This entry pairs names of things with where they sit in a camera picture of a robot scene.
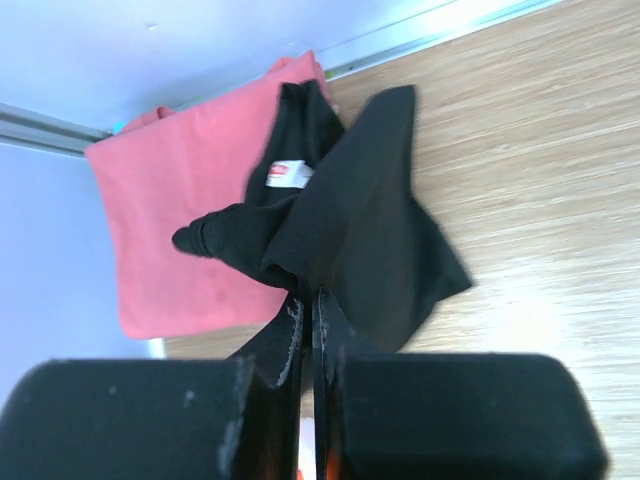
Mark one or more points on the folded pink t-shirt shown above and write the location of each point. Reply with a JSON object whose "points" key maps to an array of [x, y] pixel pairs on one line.
{"points": [[165, 169]]}

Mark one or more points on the black t-shirt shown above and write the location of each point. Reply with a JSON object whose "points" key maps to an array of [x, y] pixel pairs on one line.
{"points": [[331, 208]]}

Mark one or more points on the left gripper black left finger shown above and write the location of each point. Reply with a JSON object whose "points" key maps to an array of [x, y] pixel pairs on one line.
{"points": [[266, 442]]}

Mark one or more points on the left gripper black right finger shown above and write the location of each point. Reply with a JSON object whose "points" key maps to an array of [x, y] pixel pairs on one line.
{"points": [[353, 398]]}

